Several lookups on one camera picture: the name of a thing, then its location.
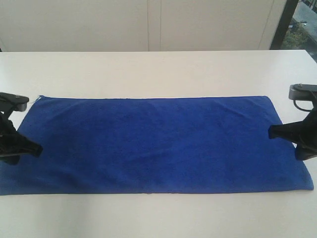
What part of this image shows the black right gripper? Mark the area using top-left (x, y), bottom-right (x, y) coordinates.
top-left (268, 110), bottom-right (317, 161)

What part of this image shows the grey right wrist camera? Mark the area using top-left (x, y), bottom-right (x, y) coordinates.
top-left (288, 84), bottom-right (317, 102)

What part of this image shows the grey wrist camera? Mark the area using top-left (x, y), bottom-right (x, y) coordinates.
top-left (0, 92), bottom-right (29, 113)
top-left (288, 84), bottom-right (317, 102)

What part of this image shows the black window frame post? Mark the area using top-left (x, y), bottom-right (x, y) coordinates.
top-left (269, 0), bottom-right (298, 50)

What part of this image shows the blue towel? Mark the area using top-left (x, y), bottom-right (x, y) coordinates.
top-left (0, 96), bottom-right (314, 195)

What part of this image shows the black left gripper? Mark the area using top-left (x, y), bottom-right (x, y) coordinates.
top-left (0, 111), bottom-right (43, 165)

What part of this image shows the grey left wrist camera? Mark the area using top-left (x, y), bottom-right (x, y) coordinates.
top-left (0, 92), bottom-right (29, 113)

